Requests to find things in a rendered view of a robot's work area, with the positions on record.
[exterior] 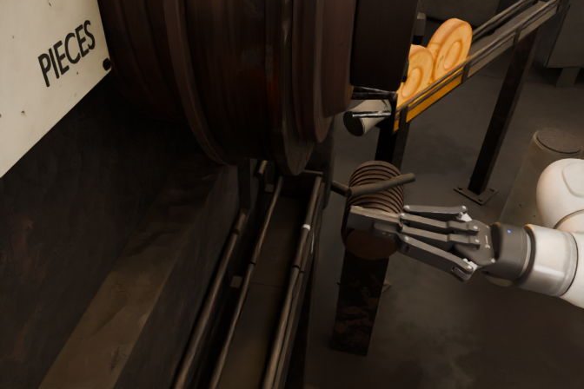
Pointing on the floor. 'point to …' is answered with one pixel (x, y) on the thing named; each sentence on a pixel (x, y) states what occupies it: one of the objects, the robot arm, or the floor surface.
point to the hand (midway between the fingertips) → (372, 221)
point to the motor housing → (364, 261)
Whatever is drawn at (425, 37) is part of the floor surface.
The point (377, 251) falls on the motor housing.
